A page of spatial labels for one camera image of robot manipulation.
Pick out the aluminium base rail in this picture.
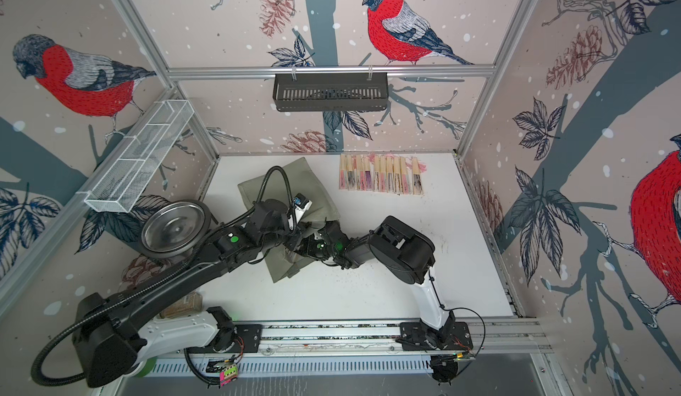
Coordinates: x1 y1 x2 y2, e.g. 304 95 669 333
137 318 549 355

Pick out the white mesh wall shelf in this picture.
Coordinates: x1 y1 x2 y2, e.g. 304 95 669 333
84 99 194 213

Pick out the brown box behind arm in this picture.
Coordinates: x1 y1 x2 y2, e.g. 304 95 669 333
158 291 203 319

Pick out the pink tassel folding fan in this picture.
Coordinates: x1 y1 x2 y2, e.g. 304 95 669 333
400 157 413 195

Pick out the red blossom white folding fan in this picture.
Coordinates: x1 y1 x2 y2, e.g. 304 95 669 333
372 154 381 192

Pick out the pink wooden folding fan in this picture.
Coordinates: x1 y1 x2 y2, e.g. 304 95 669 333
339 154 349 190

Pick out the black grey wooden folding fan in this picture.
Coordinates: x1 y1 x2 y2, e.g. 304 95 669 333
346 155 358 190

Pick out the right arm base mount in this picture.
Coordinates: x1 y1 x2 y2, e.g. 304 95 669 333
395 320 474 352

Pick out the black corrugated cable conduit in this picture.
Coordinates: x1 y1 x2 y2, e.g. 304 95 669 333
30 164 294 387

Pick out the grey pink folding fan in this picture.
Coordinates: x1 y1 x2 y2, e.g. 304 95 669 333
386 155 397 193

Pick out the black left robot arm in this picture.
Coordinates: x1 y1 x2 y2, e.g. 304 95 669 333
73 195 312 388

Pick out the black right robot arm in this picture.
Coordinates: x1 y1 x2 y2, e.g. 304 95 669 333
294 216 456 351

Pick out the black right base connector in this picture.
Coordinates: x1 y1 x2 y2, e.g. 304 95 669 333
429 355 460 385

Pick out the pink striped folding fan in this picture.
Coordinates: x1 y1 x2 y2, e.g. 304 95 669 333
378 155 389 193

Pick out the pink small circuit board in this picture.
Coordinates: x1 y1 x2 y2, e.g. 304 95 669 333
219 364 239 387

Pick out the round steel plate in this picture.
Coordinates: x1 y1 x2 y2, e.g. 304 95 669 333
140 200 213 260

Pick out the green canvas tote bag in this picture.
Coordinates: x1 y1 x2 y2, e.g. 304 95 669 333
238 157 341 283

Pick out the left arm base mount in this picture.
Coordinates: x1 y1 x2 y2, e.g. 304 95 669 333
204 307 264 355

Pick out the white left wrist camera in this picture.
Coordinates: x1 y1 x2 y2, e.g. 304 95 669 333
289 193 312 229

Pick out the black hanging wire basket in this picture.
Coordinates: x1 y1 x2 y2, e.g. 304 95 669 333
272 73 389 112

